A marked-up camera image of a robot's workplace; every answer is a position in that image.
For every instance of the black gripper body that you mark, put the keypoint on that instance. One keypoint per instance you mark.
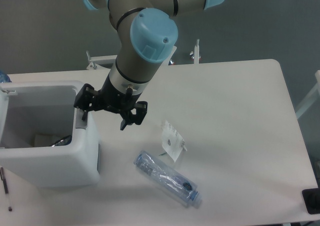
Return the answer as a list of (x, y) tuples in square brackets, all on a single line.
[(119, 95)]

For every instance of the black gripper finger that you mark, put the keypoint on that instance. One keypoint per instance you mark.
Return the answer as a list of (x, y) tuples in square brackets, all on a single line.
[(87, 99), (135, 115)]

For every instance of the white push-button trash can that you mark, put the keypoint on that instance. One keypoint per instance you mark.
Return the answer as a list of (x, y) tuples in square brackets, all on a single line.
[(30, 108)]

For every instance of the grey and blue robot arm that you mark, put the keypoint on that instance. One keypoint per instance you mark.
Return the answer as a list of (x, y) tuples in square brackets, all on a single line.
[(147, 33)]

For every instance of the trash inside the can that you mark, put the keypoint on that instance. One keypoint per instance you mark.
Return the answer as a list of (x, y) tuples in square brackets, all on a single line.
[(41, 140)]

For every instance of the crumpled white paper packet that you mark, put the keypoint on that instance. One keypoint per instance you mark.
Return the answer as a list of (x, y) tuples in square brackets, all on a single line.
[(172, 141)]

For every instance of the clear plastic water bottle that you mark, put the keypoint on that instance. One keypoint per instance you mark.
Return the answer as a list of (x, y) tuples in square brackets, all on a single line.
[(173, 183)]

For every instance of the black and white pen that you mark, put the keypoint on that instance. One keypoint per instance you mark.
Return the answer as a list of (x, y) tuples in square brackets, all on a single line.
[(6, 190)]

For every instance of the black device at table corner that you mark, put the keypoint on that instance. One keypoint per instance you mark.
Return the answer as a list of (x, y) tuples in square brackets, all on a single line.
[(312, 200)]

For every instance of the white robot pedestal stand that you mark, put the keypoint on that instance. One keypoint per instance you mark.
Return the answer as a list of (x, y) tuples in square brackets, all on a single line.
[(106, 62)]

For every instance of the white frame at right edge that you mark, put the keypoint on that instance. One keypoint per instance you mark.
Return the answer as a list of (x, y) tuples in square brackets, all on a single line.
[(310, 98)]

